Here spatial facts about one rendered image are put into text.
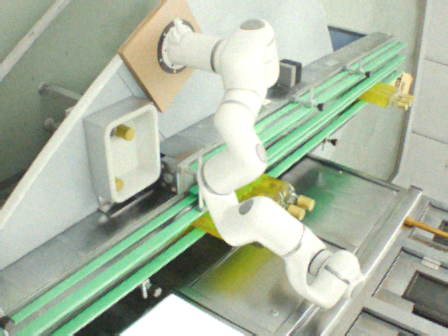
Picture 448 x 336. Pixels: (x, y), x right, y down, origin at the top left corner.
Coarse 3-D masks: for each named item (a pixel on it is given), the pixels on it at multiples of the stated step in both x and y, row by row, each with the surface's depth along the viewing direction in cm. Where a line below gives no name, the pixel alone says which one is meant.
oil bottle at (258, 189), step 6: (246, 186) 146; (252, 186) 146; (258, 186) 146; (264, 186) 146; (252, 192) 144; (258, 192) 144; (264, 192) 144; (270, 192) 144; (276, 192) 144; (270, 198) 141; (276, 198) 141; (282, 198) 142
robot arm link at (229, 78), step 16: (240, 32) 107; (256, 32) 106; (272, 32) 109; (224, 48) 105; (240, 48) 102; (256, 48) 102; (224, 64) 102; (240, 64) 100; (256, 64) 101; (224, 80) 105; (240, 80) 102; (256, 80) 103; (224, 96) 106; (240, 96) 103; (256, 96) 105; (256, 112) 104
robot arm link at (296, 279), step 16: (304, 240) 99; (288, 256) 100; (304, 256) 99; (288, 272) 104; (304, 272) 101; (320, 272) 109; (304, 288) 102; (320, 288) 105; (336, 288) 105; (320, 304) 104
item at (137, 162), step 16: (144, 112) 124; (112, 128) 112; (144, 128) 127; (112, 144) 124; (128, 144) 129; (144, 144) 130; (112, 160) 116; (128, 160) 131; (144, 160) 133; (112, 176) 117; (128, 176) 131; (144, 176) 132; (112, 192) 120; (128, 192) 125
